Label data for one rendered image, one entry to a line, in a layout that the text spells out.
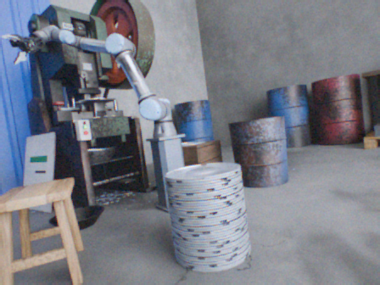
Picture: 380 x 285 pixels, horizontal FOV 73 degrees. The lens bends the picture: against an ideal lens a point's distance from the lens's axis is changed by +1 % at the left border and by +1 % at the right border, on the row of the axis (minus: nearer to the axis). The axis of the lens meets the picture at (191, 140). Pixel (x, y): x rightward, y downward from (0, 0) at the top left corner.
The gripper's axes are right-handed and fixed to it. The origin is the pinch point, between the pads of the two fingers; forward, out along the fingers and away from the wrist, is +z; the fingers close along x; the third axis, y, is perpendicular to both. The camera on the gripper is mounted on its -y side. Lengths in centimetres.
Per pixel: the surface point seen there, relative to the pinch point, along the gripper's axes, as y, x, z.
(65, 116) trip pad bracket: 16.3, 44.0, -6.3
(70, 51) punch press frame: -4, 19, -49
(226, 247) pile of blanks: 138, 26, 54
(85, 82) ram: 4, 41, -45
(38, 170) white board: -19, 96, 6
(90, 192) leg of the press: 40, 86, 18
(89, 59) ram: -1, 31, -62
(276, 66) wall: 141, 138, -338
